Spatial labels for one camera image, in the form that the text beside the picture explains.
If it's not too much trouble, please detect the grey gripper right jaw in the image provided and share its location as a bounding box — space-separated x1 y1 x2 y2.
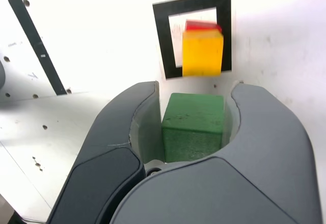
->
109 80 319 224

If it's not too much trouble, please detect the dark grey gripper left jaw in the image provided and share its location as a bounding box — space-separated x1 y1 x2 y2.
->
47 80 169 224

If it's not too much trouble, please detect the green cube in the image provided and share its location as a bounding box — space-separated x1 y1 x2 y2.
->
161 93 226 164

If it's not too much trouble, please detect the yellow cube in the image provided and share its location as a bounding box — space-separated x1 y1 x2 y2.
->
182 29 225 78

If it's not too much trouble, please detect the red cube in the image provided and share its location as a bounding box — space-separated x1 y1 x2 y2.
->
184 19 223 34

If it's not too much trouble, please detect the black tape square outline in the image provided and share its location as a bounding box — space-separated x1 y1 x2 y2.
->
152 0 232 80

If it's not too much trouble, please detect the black tape strip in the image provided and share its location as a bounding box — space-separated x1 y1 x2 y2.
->
7 0 68 96

